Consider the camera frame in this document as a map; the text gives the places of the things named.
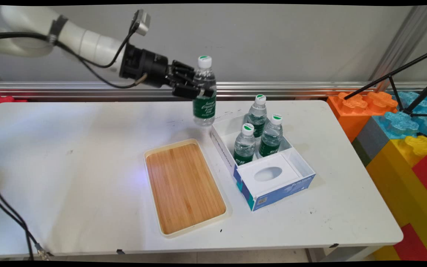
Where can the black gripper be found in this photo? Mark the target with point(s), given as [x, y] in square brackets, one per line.
[146, 66]

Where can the green label water bottle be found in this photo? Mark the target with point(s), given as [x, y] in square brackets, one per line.
[244, 146]
[204, 109]
[257, 116]
[271, 139]

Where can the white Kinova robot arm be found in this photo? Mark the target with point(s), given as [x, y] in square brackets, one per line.
[87, 44]

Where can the bamboo tray with cream rim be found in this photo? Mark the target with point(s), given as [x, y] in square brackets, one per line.
[184, 187]

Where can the white and blue cardboard box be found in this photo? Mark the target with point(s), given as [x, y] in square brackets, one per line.
[284, 191]

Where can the orange foam building block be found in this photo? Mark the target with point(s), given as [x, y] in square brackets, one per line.
[350, 118]

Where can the red foam building block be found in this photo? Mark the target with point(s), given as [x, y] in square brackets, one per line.
[0, 101]

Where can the black tripod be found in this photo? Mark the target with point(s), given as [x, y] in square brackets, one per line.
[384, 78]

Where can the light blue block grey side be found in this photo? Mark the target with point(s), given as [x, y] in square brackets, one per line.
[399, 124]

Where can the colourful giant building blocks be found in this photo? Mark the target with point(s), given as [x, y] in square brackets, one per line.
[395, 178]

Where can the light blue foam block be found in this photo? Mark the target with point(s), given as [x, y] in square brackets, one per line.
[417, 99]

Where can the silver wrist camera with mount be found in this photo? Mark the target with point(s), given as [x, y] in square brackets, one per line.
[142, 22]

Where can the aluminium rail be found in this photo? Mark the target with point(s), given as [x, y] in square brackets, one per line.
[291, 89]

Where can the aluminium post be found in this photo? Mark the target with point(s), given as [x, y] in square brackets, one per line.
[406, 44]

